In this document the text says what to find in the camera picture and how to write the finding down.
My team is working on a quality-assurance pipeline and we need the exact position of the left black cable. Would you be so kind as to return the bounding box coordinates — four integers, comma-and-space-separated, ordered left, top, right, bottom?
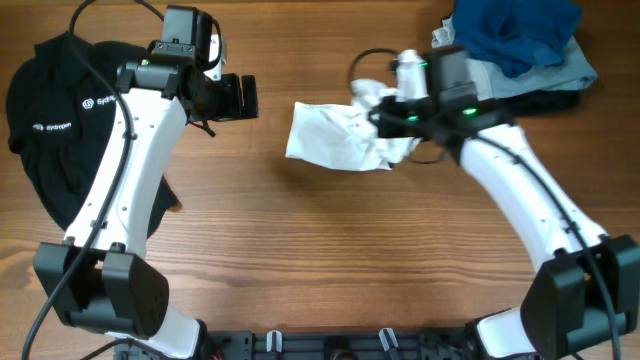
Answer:
19, 0, 166, 360

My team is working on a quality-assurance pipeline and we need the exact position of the black cable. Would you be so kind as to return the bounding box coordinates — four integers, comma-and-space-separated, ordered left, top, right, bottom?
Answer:
19, 0, 166, 360
347, 47, 624, 360

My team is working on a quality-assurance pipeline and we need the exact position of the white t-shirt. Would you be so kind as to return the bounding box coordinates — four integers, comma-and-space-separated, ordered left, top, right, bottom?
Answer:
285, 79, 419, 172

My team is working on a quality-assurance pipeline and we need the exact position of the black t-shirt with logo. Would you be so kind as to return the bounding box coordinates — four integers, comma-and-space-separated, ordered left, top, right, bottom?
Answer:
5, 30, 181, 241

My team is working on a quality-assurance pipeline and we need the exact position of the right black cable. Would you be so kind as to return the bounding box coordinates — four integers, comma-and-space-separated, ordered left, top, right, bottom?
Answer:
347, 47, 624, 360

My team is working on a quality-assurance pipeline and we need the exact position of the dark blue folded shirt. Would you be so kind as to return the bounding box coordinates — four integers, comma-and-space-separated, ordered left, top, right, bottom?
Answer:
451, 0, 582, 78

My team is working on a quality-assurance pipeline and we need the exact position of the light grey-blue folded shirt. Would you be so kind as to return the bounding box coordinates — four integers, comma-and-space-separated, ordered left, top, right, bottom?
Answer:
431, 14, 599, 100

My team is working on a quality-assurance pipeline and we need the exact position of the black folded shirt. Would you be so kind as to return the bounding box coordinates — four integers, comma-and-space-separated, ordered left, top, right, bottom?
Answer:
500, 90, 581, 117

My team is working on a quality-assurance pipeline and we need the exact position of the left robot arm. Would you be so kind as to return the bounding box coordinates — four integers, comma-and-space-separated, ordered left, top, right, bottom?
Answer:
34, 5, 259, 359

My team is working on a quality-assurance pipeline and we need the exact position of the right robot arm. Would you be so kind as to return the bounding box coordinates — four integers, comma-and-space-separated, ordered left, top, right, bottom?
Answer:
368, 46, 639, 359

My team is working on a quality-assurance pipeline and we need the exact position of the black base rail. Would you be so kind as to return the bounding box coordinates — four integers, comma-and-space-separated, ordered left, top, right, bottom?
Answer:
113, 327, 501, 360

